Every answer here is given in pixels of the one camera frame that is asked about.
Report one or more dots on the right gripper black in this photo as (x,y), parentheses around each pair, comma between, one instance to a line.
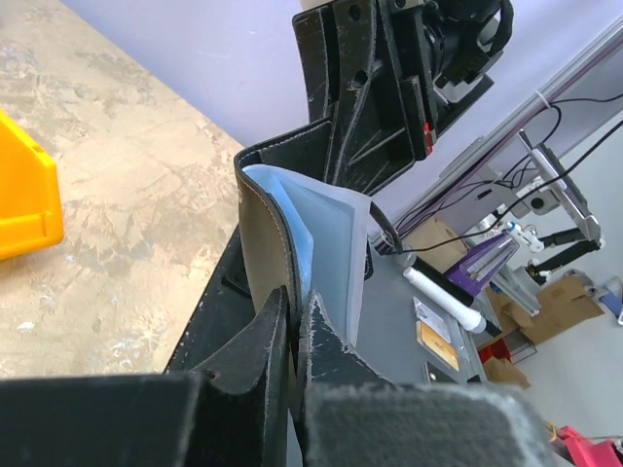
(368,65)

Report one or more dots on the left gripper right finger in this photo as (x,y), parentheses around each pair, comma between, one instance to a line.
(353,416)

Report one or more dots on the yellow plastic bin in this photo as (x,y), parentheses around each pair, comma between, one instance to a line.
(31,212)

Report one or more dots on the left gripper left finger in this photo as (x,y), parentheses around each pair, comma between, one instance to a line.
(231,410)

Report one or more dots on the black leather card holder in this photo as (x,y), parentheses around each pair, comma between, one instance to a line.
(328,224)

